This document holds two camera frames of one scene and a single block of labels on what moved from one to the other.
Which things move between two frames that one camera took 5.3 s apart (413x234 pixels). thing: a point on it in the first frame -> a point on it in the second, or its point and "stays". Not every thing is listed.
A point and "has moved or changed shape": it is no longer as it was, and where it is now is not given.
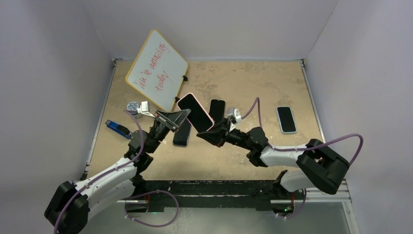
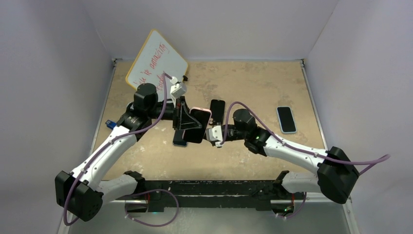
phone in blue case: [286, 120] stays
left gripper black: [174, 120] -> [185, 120]
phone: [197, 118] has moved or changed shape
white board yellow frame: [158, 72] stays
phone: [216, 110] stays
